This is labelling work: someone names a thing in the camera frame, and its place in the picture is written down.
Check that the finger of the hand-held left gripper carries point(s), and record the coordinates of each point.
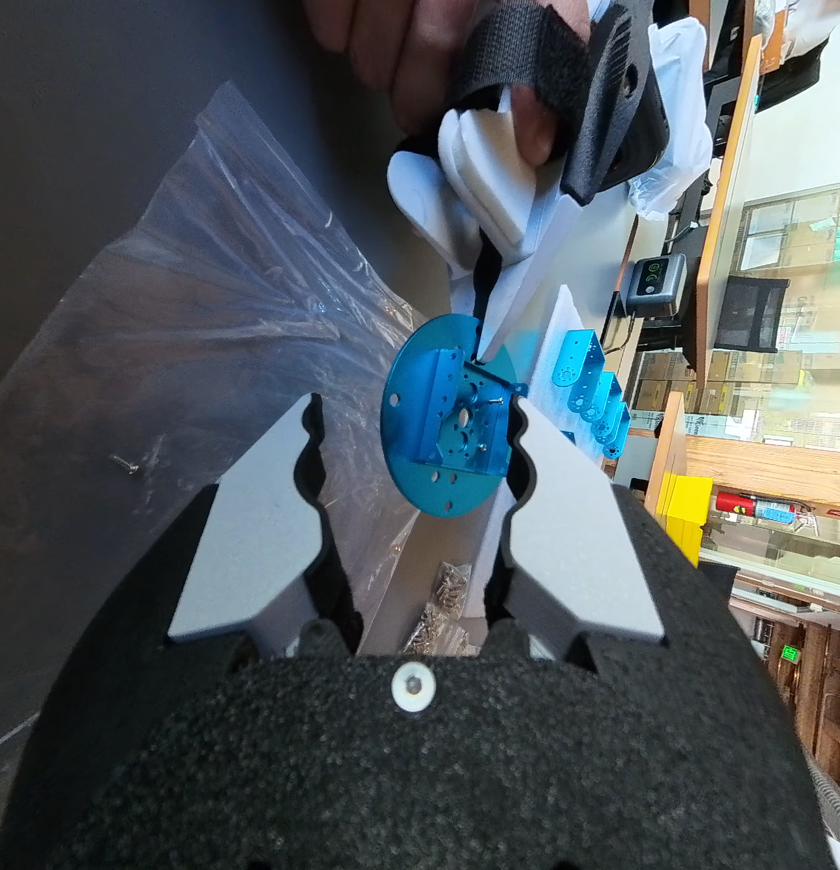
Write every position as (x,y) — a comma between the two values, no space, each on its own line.
(464,299)
(529,272)

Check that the red fire extinguisher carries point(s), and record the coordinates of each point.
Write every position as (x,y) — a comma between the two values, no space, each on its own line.
(739,503)

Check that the pile of small hardware bags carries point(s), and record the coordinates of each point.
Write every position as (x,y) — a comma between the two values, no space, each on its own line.
(440,605)

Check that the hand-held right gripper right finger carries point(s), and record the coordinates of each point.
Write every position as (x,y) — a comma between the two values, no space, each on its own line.
(576,544)

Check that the blue round metal plate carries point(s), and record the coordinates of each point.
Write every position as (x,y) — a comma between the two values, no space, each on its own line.
(403,421)

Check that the green lit sign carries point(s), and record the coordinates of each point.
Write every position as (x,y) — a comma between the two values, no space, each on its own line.
(791,652)

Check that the grey device with display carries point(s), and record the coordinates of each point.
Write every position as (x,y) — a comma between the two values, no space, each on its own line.
(658,282)

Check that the small metal screw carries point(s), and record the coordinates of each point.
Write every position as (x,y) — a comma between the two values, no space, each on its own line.
(124,464)

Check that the blue perforated mounting bracket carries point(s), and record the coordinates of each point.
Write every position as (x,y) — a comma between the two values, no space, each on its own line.
(461,421)

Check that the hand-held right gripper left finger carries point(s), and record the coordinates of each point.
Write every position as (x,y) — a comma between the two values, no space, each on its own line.
(257,530)

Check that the yellow storage bin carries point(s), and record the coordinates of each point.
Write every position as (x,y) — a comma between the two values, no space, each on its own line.
(688,516)

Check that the black mesh chair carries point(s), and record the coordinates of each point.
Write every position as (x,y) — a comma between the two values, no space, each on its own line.
(749,312)

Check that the person's left hand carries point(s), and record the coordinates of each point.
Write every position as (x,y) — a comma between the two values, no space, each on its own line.
(406,54)

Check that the clear plastic bag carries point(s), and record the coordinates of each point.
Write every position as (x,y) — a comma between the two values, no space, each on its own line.
(189,306)

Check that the white foam sheet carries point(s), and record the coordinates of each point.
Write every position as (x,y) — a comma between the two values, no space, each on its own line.
(552,326)

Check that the white plastic bag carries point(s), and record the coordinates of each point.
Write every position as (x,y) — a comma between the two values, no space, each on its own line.
(678,102)

